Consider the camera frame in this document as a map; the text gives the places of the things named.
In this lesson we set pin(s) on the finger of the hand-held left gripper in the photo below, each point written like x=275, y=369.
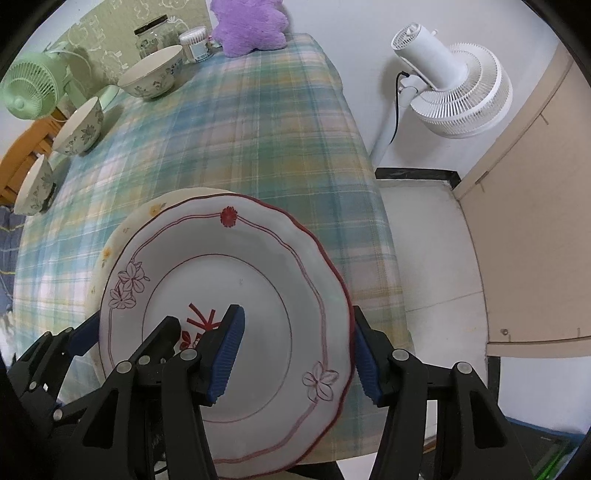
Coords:
x=85, y=334

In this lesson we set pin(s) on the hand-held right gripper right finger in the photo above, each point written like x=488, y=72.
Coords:
x=367, y=364

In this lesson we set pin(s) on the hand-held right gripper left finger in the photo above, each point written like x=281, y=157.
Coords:
x=226, y=355

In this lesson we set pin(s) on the white plate with red pattern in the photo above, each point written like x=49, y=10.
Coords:
x=258, y=295

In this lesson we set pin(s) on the round yellow flower plate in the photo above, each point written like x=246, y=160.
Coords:
x=108, y=258

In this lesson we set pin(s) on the grey floral bowl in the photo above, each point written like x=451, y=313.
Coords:
x=81, y=127
x=34, y=189
x=152, y=74

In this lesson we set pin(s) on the blue plaid pillow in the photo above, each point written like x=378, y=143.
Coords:
x=9, y=258

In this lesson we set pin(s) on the wooden chair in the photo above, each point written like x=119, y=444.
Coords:
x=23, y=147

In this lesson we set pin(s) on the plaid tablecloth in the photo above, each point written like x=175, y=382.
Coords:
x=277, y=147

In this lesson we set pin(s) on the beige door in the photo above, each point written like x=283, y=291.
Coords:
x=540, y=230

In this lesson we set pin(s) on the green desk fan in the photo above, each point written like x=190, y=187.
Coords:
x=34, y=87

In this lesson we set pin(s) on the white floor fan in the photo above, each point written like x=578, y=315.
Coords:
x=455, y=83

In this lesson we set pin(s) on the green printed mat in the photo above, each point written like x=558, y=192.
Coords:
x=111, y=32

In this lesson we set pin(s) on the glass jar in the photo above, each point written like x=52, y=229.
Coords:
x=154, y=37

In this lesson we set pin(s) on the cotton swab container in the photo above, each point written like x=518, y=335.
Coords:
x=196, y=44

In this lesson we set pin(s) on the purple plush toy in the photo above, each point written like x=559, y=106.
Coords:
x=251, y=23

